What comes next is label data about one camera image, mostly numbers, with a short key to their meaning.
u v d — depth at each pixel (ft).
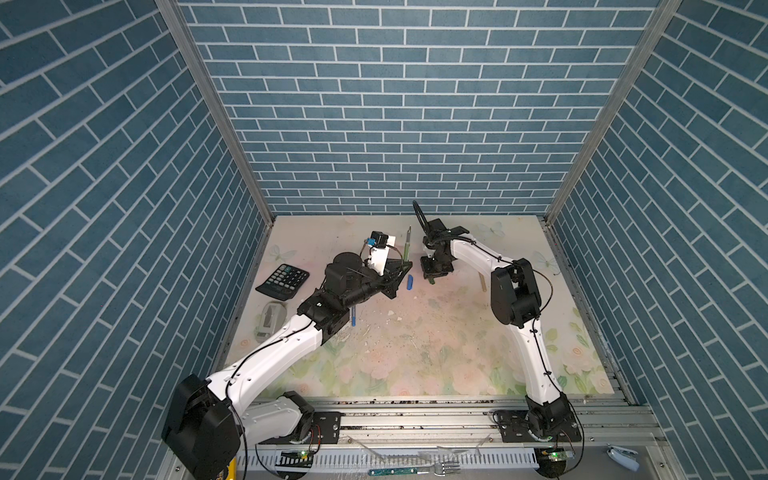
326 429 2.43
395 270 2.11
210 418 1.25
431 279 3.34
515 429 2.42
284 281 3.26
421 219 2.92
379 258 2.06
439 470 2.23
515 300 2.03
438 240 2.60
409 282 3.34
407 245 2.27
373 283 2.04
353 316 3.07
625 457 2.27
